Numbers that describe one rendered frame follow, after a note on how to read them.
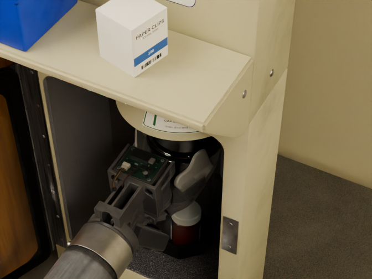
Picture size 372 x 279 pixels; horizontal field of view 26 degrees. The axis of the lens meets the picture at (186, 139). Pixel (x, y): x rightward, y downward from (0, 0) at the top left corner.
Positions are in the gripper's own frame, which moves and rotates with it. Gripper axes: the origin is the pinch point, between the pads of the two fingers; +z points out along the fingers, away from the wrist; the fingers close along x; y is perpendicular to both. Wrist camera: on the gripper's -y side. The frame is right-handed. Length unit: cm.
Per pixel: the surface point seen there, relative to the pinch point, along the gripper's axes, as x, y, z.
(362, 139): -18.2, -21.7, 31.4
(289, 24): -14.2, 26.8, 0.7
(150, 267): 1.6, -19.6, -9.8
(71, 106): 14.5, 6.5, -5.8
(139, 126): 1.6, 11.1, -8.3
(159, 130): -1.4, 11.5, -8.2
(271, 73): -14.2, 23.1, -4.0
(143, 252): 3.9, -19.6, -8.0
